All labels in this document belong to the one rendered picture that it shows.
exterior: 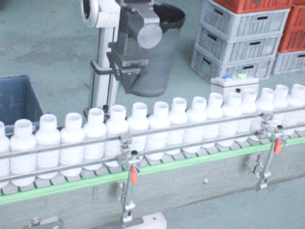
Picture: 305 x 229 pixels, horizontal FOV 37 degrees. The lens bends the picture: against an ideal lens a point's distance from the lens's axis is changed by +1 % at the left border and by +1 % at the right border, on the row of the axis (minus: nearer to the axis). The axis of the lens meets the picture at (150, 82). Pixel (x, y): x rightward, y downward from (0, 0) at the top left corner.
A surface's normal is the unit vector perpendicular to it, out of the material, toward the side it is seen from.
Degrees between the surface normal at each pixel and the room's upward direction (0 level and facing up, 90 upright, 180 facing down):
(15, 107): 90
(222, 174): 90
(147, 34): 90
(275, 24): 90
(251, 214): 0
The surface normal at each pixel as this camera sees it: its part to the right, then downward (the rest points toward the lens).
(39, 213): 0.42, 0.50
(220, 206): 0.14, -0.87
